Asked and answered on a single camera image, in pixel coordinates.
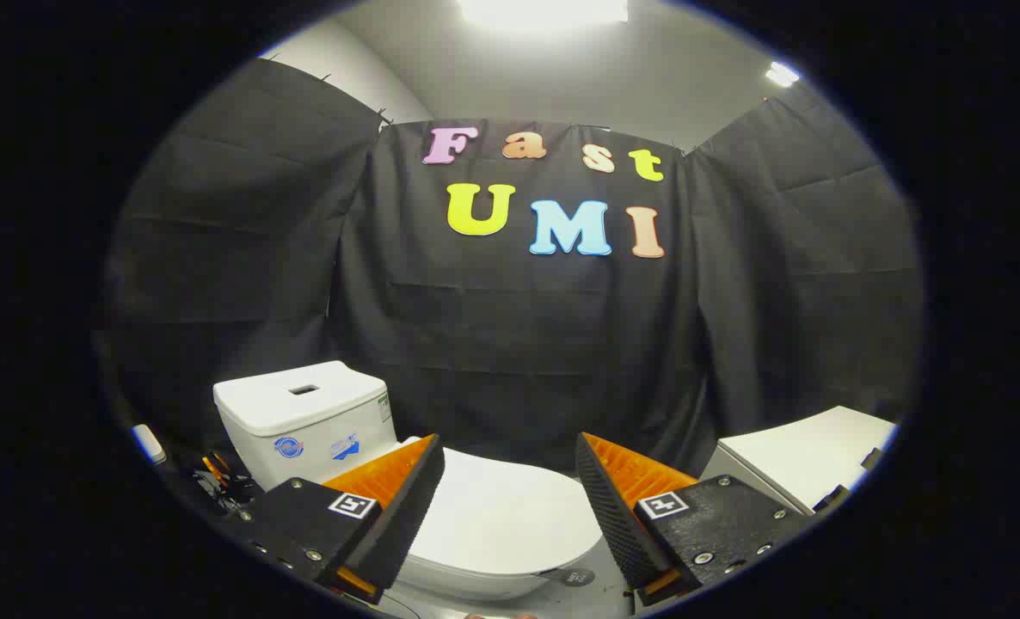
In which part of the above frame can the orange and black tool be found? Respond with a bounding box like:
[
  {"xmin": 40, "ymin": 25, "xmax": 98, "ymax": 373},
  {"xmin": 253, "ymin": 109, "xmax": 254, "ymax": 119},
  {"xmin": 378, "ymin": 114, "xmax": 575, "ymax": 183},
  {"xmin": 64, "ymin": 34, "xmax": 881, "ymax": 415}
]
[{"xmin": 190, "ymin": 451, "xmax": 257, "ymax": 517}]

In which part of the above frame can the black backdrop cloth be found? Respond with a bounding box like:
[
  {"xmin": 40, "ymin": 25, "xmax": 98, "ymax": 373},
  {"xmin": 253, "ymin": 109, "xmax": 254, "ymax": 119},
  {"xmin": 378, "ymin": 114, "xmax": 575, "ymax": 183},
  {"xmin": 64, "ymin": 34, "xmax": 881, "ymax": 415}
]
[{"xmin": 101, "ymin": 58, "xmax": 924, "ymax": 482}]

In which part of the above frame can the white cabinet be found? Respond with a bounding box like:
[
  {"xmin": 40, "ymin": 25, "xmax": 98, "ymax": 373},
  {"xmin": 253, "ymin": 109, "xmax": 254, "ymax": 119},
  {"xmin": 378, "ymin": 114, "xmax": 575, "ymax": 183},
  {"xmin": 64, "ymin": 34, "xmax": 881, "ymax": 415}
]
[{"xmin": 701, "ymin": 406, "xmax": 900, "ymax": 517}]

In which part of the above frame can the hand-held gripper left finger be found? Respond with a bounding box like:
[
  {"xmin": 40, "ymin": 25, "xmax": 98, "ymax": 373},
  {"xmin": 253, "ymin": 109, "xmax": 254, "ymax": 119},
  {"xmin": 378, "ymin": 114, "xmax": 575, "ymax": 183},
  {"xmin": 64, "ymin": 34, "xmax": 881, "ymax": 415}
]
[{"xmin": 233, "ymin": 434, "xmax": 446, "ymax": 604}]

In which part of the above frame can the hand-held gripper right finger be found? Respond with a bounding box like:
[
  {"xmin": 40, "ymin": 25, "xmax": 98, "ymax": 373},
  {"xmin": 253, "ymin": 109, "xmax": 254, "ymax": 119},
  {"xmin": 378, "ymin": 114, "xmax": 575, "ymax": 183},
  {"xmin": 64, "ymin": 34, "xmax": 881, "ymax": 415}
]
[{"xmin": 575, "ymin": 432, "xmax": 820, "ymax": 607}]

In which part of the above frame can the white toilet lid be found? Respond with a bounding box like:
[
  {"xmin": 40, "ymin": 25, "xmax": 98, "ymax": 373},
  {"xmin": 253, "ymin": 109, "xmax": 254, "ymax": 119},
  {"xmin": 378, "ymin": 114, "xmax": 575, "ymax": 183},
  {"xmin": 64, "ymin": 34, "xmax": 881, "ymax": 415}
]
[{"xmin": 400, "ymin": 437, "xmax": 604, "ymax": 579}]

